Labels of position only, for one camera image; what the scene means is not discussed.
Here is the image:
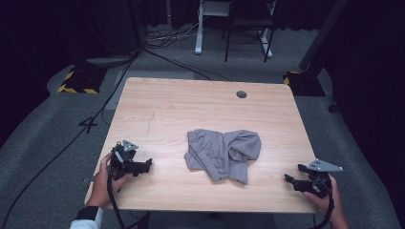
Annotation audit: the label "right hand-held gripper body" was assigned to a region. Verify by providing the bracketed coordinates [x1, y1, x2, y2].
[305, 158, 344, 198]

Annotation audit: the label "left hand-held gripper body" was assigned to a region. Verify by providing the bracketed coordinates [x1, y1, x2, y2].
[109, 139, 139, 181]

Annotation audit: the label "grey shorts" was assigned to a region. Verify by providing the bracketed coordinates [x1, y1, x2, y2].
[183, 128, 263, 185]

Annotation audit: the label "person's right hand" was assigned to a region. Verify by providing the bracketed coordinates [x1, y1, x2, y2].
[303, 175, 347, 225]

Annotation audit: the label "person's left hand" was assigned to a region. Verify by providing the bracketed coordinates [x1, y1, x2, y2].
[87, 152, 133, 210]

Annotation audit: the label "black yellow striped stand base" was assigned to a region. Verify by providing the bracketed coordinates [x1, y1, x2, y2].
[56, 65, 108, 95]
[282, 70, 327, 97]

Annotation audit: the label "grey metal pole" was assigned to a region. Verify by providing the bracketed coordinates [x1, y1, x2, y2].
[298, 0, 350, 72]

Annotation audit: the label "black chair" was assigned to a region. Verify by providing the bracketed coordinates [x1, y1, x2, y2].
[224, 0, 279, 64]

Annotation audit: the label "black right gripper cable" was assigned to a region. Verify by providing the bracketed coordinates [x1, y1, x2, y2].
[309, 190, 335, 229]

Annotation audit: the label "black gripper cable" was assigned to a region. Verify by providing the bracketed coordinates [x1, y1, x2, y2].
[309, 190, 335, 229]
[106, 171, 127, 229]

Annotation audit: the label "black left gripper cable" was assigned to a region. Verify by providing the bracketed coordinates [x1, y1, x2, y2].
[106, 171, 127, 229]

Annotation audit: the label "long black floor cable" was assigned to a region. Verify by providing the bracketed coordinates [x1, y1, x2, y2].
[0, 51, 141, 228]

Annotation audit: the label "bundle of floor cables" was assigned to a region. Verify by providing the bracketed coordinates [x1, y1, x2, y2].
[144, 17, 206, 50]

